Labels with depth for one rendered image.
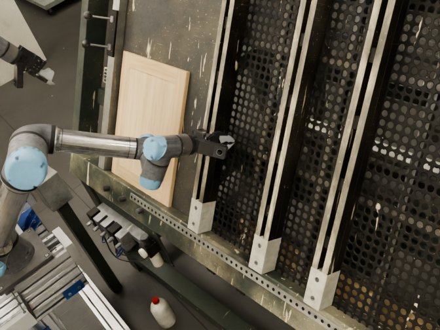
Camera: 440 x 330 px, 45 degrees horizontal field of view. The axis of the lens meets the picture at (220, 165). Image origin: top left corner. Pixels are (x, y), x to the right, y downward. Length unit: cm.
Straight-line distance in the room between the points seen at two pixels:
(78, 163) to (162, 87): 75
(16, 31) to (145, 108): 396
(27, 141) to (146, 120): 73
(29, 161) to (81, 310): 151
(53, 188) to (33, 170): 104
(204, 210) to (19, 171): 70
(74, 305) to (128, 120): 114
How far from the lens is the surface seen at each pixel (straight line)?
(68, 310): 305
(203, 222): 201
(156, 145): 165
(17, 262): 209
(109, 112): 248
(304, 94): 165
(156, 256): 237
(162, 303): 287
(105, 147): 179
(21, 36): 615
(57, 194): 271
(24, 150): 165
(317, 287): 168
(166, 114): 217
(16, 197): 174
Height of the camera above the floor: 235
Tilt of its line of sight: 39 degrees down
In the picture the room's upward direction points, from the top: 20 degrees counter-clockwise
